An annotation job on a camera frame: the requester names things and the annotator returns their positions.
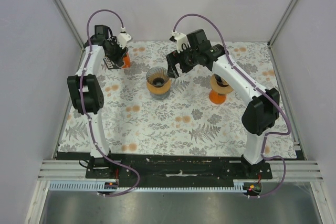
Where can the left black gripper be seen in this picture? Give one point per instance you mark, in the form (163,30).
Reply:
(117,59)

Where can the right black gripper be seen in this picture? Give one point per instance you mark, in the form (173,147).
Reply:
(175,58)

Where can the coffee filter package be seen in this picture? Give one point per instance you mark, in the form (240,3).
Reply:
(123,61)

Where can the grey glass dripper cone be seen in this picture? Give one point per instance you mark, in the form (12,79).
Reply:
(157,76)

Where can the orange glass carafe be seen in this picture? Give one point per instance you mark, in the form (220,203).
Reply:
(216,97)

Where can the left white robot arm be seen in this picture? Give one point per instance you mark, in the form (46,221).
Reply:
(84,88)

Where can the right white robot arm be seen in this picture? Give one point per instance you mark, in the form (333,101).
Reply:
(261,106)

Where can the floral tablecloth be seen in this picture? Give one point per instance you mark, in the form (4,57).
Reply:
(185,123)

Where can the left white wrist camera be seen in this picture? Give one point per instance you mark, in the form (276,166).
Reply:
(123,38)

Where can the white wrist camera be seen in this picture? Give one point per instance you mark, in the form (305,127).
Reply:
(123,38)
(180,40)

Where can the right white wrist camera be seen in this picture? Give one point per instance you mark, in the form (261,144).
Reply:
(180,40)

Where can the black mounting base plate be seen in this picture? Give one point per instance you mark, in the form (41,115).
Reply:
(138,169)

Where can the aluminium frame rail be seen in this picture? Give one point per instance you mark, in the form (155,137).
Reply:
(296,171)

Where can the white slotted cable duct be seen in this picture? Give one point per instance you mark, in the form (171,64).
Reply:
(111,187)

